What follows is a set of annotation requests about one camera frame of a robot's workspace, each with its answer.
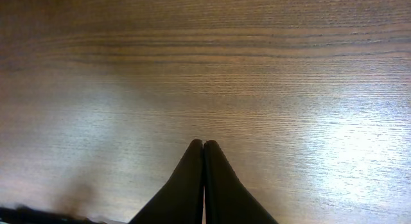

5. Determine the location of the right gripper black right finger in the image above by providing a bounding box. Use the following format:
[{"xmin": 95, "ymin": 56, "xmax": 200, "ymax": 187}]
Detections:
[{"xmin": 204, "ymin": 141, "xmax": 277, "ymax": 224}]

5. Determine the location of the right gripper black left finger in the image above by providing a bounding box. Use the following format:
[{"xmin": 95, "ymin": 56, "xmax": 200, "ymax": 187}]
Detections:
[{"xmin": 130, "ymin": 139, "xmax": 204, "ymax": 224}]

